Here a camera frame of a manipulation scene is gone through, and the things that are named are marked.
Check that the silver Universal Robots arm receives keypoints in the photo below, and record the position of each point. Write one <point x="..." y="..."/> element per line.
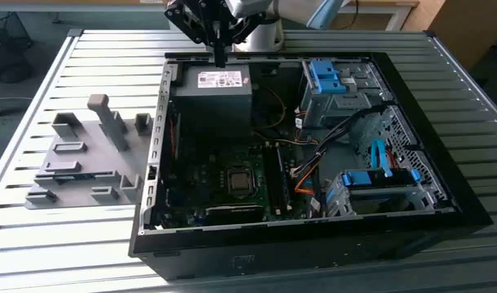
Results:
<point x="264" y="36"/>

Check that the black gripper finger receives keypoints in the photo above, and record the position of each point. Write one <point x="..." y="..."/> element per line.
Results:
<point x="244" y="29"/>
<point x="183" y="21"/>

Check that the low metal disk bay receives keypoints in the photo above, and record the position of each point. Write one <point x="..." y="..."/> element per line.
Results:
<point x="379" y="191"/>

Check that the grey power supply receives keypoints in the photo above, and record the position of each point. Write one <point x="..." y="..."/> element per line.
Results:
<point x="215" y="88"/>

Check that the black graphics card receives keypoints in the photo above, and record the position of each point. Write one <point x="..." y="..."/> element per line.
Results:
<point x="234" y="213"/>

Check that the empty blue drive carrier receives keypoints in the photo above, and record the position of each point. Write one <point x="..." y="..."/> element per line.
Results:
<point x="326" y="76"/>

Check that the grey parts rack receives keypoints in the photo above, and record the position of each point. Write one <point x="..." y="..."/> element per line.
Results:
<point x="90" y="158"/>

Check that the green RAM stick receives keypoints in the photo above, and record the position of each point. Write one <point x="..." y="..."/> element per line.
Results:
<point x="75" y="177"/>

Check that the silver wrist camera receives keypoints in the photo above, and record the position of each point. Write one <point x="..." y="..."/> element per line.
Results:
<point x="250" y="7"/>

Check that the black PC case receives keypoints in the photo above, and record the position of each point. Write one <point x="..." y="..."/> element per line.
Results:
<point x="314" y="250"/>

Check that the hard disk in blue carrier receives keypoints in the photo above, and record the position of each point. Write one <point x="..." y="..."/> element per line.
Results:
<point x="356" y="178"/>

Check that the green motherboard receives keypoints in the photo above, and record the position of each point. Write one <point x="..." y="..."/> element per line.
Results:
<point x="199" y="177"/>

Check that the tall metal disk bay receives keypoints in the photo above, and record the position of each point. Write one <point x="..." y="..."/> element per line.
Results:
<point x="346" y="105"/>

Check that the blue plastic latch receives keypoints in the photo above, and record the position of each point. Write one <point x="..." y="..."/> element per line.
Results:
<point x="332" y="196"/>

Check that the wooden cabinet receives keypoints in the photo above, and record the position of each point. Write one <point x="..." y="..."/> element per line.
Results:
<point x="468" y="27"/>

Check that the silver CPU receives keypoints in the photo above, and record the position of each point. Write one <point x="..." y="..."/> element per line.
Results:
<point x="240" y="181"/>

